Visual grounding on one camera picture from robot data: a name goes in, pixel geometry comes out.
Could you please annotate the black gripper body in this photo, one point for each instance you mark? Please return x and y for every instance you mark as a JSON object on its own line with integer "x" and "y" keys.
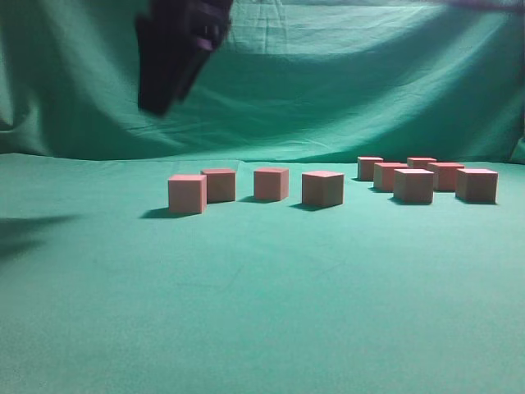
{"x": 209, "y": 20}

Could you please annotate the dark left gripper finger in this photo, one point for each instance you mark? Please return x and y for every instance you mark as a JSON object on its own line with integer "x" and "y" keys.
{"x": 204, "y": 42}

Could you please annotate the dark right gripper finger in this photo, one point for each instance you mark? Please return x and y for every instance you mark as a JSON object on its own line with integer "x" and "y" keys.
{"x": 161, "y": 60}

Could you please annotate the pink cube three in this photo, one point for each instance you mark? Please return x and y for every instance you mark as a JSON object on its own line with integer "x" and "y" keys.
{"x": 221, "y": 184}

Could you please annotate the pink cube two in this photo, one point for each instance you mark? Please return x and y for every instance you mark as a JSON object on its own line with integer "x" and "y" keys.
{"x": 271, "y": 183}

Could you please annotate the pink cube one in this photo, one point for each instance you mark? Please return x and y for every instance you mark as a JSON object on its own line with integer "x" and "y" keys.
{"x": 322, "y": 188}

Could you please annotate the pink cube eight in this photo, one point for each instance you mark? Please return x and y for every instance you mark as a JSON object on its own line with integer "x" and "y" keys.
{"x": 366, "y": 167}

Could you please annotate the pink cube six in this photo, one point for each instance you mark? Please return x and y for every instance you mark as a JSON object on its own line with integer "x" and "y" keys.
{"x": 384, "y": 175}

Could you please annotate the pink cube four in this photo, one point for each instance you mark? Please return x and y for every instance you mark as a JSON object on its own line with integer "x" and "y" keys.
{"x": 413, "y": 186}

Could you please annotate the pink cube seven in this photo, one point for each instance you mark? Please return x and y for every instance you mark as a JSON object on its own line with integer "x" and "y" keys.
{"x": 444, "y": 175}

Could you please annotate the pink cube five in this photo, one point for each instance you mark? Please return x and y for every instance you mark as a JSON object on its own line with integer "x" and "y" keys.
{"x": 476, "y": 185}

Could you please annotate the pink cube ten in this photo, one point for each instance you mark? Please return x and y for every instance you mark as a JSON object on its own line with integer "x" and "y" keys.
{"x": 187, "y": 193}

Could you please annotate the pink cube nine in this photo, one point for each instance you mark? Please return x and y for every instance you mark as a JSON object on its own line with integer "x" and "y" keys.
{"x": 420, "y": 162}

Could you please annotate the green cloth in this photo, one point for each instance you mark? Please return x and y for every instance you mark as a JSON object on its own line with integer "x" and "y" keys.
{"x": 104, "y": 290}

